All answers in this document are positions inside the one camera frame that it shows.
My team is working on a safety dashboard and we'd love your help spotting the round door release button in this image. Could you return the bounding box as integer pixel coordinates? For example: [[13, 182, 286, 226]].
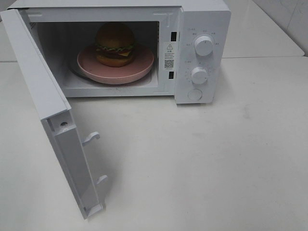
[[188, 89, 202, 101]]

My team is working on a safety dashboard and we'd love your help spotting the toy hamburger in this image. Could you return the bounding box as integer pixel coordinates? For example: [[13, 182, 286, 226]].
[[95, 22, 135, 67]]

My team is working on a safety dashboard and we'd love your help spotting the pink round plate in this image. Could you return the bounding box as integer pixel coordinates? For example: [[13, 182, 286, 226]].
[[77, 45, 154, 85]]

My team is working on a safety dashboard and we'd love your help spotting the white microwave door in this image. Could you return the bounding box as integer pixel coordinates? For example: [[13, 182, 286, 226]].
[[0, 9, 108, 219]]

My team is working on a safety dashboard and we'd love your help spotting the lower white timer knob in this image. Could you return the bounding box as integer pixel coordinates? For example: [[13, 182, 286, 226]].
[[191, 67, 208, 85]]

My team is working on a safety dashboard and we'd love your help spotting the white microwave oven body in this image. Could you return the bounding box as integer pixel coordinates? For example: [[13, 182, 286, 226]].
[[0, 0, 231, 107]]

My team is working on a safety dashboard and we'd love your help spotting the upper white power knob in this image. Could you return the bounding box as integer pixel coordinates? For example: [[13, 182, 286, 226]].
[[194, 35, 214, 56]]

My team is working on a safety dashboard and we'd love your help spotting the glass microwave turntable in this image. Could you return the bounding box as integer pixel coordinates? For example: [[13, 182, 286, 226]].
[[69, 63, 157, 85]]

